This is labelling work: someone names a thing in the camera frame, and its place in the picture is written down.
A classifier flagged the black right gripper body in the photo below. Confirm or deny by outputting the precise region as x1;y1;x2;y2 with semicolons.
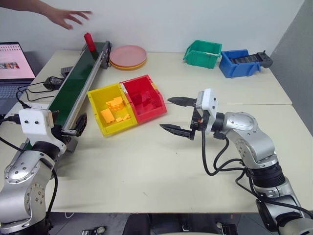
189;97;209;141

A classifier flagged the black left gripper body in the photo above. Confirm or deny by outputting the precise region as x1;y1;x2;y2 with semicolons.
50;124;68;145

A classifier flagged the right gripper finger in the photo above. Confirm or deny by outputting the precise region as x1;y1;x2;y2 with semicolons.
167;96;198;109
159;123;194;141

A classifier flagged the green conveyor belt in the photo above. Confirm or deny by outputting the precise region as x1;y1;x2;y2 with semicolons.
19;41;113;154

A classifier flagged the person's bare hand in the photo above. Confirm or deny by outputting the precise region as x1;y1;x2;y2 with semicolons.
46;7;93;31

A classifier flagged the white power strip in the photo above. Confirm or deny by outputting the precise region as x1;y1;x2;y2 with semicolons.
22;102;51;110

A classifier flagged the red plastic bin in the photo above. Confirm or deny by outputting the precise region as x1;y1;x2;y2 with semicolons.
119;74;168;124

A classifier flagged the black power adapter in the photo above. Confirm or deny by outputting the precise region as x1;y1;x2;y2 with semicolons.
43;76;63;90

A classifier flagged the yellow plastic bin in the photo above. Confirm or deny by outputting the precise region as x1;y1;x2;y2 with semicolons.
87;83;138;138

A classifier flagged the green plastic bin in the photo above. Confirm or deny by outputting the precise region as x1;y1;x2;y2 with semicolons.
182;40;223;70

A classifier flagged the yellow rectangular block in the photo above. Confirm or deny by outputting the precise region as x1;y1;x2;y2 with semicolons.
100;109;116;124

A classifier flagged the large yellow stacked block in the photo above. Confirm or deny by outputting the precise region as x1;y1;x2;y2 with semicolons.
105;96;126;113

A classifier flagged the blue plastic bin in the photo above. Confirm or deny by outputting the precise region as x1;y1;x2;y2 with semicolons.
218;49;262;79

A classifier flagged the orange plate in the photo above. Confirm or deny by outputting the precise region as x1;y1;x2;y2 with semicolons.
110;59;147;72

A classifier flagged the open laptop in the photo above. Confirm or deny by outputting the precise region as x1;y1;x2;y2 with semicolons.
0;41;38;116

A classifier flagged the pink plate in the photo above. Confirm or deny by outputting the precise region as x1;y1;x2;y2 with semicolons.
109;45;148;68

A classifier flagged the black handheld controller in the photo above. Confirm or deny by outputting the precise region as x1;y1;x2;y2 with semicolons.
231;50;273;69

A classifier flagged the small silver black object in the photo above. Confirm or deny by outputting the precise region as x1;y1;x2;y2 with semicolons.
81;226;106;235

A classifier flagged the black box under table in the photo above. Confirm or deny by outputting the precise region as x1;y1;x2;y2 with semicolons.
216;221;238;235

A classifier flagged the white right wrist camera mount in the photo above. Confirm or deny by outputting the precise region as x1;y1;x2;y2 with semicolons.
196;88;218;135

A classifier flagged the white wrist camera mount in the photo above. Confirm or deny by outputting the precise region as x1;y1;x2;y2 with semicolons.
196;88;218;135
19;108;67;156

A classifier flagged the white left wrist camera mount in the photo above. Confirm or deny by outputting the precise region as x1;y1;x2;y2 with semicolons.
19;108;67;156

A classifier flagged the black power cable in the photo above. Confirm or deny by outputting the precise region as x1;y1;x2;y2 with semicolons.
15;81;62;109

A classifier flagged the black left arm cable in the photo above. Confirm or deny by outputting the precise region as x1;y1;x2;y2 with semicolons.
45;168;59;216

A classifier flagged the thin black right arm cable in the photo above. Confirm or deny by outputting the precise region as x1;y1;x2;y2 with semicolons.
234;170;313;219

